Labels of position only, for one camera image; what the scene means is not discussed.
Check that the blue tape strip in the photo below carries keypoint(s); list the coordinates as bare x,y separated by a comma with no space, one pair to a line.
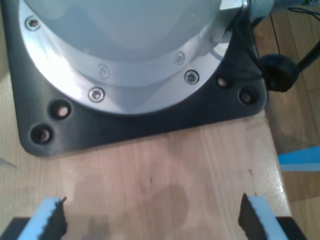
302,158

